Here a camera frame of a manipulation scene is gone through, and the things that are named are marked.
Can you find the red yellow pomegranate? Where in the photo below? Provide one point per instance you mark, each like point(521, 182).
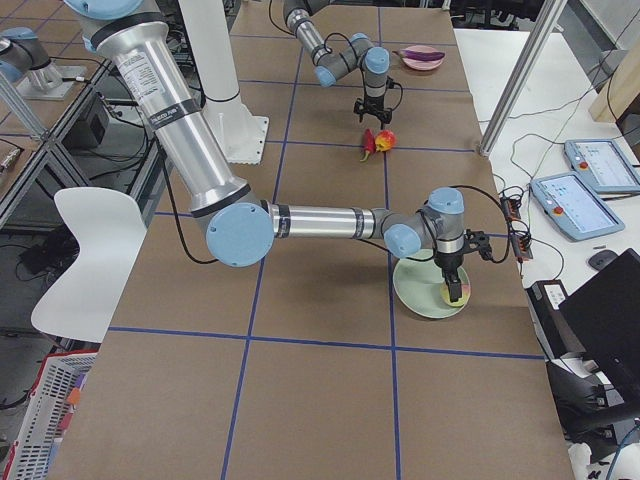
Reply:
point(384, 141)

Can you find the white plastic basket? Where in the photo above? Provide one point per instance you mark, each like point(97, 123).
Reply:
point(48, 414)

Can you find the white chair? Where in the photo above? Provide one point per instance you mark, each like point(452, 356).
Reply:
point(109, 229)

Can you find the near teach pendant tablet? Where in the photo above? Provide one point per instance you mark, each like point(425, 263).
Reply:
point(574, 207)

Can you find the black computer mouse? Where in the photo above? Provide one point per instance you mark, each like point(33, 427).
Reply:
point(601, 259)

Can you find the far teach pendant tablet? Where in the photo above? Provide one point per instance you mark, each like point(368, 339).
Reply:
point(602, 165)

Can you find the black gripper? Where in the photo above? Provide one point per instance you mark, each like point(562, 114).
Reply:
point(446, 263)
point(372, 96)

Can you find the light green plate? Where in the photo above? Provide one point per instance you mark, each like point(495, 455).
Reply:
point(419, 284)

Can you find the purple eggplant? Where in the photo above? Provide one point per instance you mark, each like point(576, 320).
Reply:
point(421, 53)

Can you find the red chili pepper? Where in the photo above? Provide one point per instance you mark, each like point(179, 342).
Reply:
point(368, 145)

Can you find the teach pendant tablet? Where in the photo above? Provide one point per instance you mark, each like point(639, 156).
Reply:
point(602, 165)
point(574, 207)

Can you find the pink plate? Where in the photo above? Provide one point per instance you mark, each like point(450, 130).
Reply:
point(420, 65)

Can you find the aluminium frame post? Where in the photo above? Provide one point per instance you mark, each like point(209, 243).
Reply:
point(534, 45)

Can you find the black laptop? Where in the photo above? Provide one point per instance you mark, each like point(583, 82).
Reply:
point(604, 315)

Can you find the orange electronics board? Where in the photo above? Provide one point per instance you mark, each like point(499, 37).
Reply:
point(519, 232)

